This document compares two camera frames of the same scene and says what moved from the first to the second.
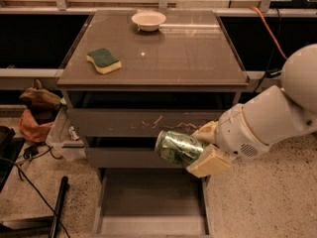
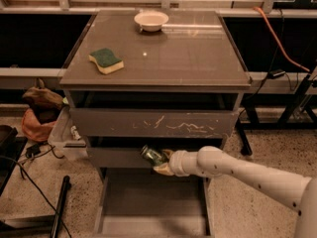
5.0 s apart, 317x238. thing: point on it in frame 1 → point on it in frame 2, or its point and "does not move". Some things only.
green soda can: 179,149 → 155,157
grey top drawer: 135,122 does not move
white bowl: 149,21 does not move
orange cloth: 33,130 does not move
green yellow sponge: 104,60 does not move
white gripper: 235,133 → 176,163
